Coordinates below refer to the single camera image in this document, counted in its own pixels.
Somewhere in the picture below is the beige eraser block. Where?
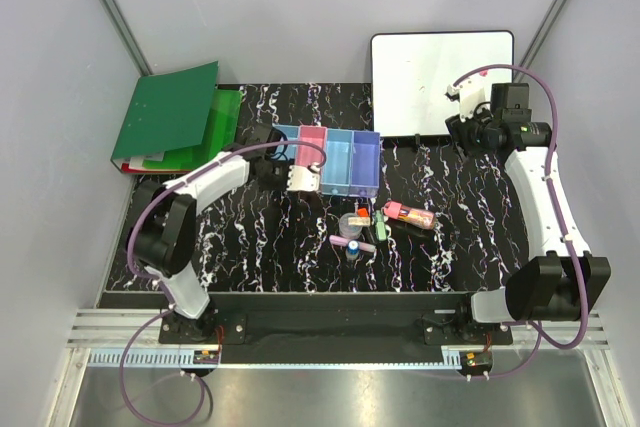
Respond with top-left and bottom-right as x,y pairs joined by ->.
347,216 -> 371,227

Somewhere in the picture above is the purple plastic drawer box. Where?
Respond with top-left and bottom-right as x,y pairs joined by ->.
349,131 -> 380,198

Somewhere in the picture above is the white whiteboard black frame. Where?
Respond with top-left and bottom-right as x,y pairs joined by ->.
371,30 -> 515,137

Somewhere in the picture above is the pink crayon tube case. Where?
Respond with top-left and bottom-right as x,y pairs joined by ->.
382,201 -> 436,230

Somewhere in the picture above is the pink plastic drawer box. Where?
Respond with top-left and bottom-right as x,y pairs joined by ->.
295,125 -> 328,167

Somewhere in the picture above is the light blue end drawer box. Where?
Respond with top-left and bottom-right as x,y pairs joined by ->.
271,124 -> 299,161

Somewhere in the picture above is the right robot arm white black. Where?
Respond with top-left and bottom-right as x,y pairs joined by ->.
445,79 -> 611,344

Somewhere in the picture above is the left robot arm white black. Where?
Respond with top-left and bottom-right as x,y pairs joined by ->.
124,139 -> 298,343

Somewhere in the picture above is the green transparent plastic folder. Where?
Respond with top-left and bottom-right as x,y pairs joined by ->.
194,89 -> 242,167

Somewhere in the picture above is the pink purple pen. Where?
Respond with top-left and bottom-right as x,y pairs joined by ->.
329,235 -> 376,254

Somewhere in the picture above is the round clear plastic container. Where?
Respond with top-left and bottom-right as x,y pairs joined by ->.
339,213 -> 364,240

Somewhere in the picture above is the blue white glue bottle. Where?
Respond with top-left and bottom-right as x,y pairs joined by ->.
345,239 -> 360,261

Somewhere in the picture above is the green stapler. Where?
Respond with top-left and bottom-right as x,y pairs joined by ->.
373,210 -> 387,243

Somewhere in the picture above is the red folder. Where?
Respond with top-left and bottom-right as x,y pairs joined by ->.
120,156 -> 187,174

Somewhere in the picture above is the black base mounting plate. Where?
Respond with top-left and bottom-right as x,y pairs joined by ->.
159,293 -> 513,368

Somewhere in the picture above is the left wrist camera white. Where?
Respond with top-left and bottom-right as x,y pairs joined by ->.
287,162 -> 321,192

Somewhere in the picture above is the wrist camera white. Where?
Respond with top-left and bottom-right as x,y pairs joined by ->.
446,79 -> 486,122
287,162 -> 321,192

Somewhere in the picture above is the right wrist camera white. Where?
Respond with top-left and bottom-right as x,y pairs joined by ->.
446,79 -> 486,122

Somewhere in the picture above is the green ring binder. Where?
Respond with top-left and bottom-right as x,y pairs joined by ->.
111,61 -> 219,165

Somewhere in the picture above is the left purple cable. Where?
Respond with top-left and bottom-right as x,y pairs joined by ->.
119,140 -> 329,423

